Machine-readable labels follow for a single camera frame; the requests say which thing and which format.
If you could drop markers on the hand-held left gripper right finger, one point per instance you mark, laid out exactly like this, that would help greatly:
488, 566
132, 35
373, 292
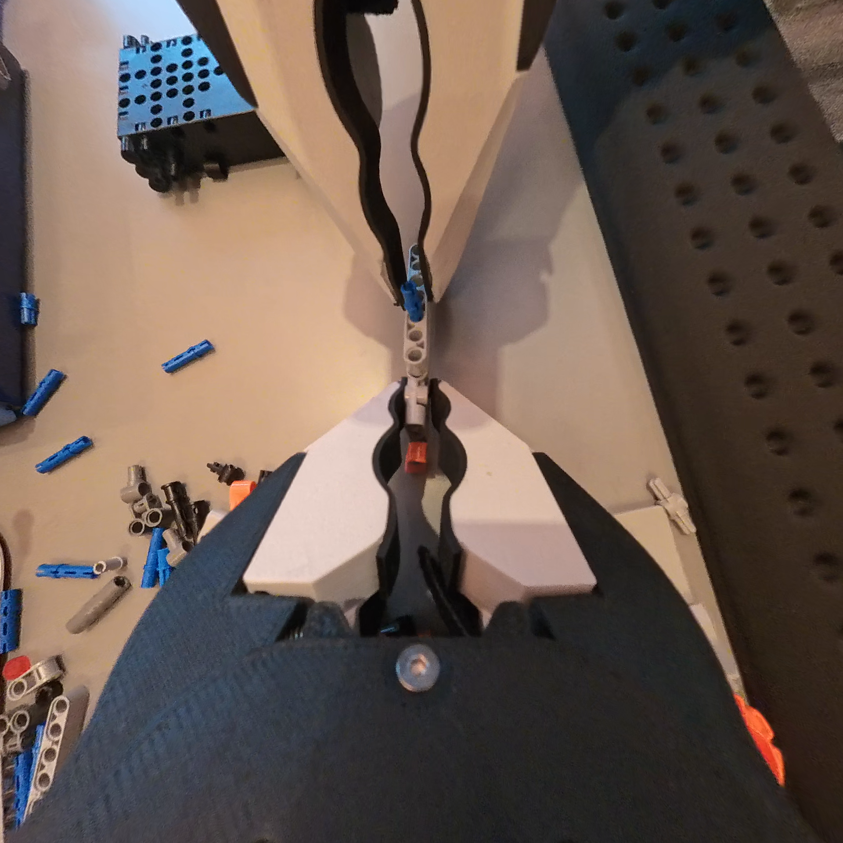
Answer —
520, 520

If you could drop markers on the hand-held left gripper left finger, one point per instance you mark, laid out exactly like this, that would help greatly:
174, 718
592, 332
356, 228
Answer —
316, 520

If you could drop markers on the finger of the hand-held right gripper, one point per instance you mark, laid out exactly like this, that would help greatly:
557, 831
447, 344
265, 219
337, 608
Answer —
474, 79
283, 66

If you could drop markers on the orange thin holed piece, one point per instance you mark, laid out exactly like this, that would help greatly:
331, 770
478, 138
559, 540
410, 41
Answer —
416, 459

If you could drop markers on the light grey beam frame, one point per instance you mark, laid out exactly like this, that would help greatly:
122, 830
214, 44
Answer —
417, 398

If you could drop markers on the black perforated block assembly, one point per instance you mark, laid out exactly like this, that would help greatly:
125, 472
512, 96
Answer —
171, 85

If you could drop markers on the grey curved panel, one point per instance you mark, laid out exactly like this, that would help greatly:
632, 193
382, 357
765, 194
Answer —
658, 546

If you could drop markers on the light grey axle connector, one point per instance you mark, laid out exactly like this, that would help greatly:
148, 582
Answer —
672, 504

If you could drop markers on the dark grey tube piece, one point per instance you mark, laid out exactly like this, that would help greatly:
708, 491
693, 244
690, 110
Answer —
99, 602

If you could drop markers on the black perforated edge pad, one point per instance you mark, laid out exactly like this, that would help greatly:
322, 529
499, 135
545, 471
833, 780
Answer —
724, 329

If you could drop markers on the blue robot kit box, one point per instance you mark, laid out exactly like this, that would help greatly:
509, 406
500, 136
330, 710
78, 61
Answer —
13, 263

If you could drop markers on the orange gear wheel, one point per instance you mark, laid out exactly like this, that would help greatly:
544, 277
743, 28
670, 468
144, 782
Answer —
757, 737

